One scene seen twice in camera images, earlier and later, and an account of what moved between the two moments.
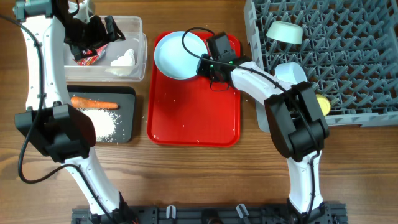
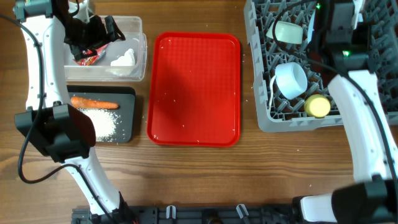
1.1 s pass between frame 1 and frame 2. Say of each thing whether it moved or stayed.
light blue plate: moved
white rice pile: stayed
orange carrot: stayed
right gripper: moved
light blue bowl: stayed
